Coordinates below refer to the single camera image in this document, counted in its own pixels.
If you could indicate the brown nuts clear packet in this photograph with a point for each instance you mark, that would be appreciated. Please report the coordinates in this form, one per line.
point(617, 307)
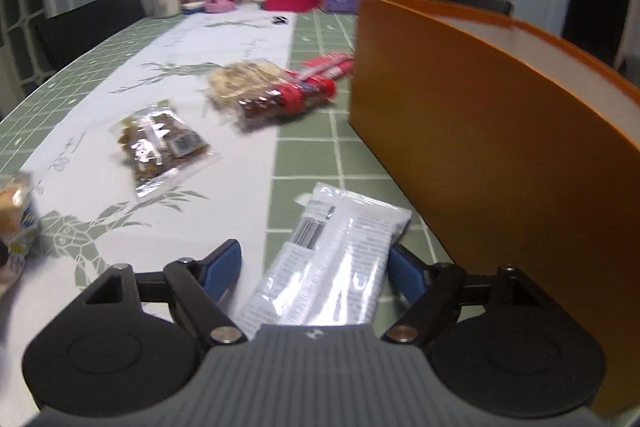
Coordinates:
point(160, 147)

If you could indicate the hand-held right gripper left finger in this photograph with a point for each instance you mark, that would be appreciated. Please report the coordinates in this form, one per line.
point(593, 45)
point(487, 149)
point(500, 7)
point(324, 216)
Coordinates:
point(222, 268)

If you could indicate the green grid tablecloth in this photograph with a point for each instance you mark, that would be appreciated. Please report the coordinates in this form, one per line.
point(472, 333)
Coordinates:
point(320, 147)

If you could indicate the black clip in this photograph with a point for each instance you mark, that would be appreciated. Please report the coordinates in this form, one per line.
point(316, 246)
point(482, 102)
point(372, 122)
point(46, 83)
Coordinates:
point(280, 20)

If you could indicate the white snack packet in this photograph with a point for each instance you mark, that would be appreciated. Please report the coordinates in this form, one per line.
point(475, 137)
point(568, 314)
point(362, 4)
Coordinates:
point(330, 257)

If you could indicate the red jujube packet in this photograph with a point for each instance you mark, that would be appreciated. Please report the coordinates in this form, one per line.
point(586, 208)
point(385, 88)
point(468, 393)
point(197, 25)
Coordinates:
point(280, 103)

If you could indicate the white flat case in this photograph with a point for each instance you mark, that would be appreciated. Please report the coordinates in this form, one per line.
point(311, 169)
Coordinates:
point(192, 7)

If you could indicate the orange cardboard box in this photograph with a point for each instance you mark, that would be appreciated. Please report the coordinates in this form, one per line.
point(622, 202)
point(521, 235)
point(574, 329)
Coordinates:
point(475, 132)

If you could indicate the puffed rice packet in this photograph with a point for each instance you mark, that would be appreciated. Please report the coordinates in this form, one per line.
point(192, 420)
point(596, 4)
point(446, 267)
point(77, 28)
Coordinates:
point(240, 79)

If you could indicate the glass panel door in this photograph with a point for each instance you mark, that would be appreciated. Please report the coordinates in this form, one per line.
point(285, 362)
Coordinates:
point(25, 7)

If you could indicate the white printed table runner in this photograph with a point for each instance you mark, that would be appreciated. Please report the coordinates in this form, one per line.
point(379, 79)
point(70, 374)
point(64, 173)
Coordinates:
point(225, 42)

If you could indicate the yellow snack packet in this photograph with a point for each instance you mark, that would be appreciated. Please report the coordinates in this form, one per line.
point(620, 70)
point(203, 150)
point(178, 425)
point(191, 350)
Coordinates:
point(20, 217)

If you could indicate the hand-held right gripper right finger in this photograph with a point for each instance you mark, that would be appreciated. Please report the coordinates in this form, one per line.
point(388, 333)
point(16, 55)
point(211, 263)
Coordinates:
point(405, 274)

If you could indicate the red sausage packet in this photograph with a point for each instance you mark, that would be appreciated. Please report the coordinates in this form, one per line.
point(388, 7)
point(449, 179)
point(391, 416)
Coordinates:
point(330, 64)

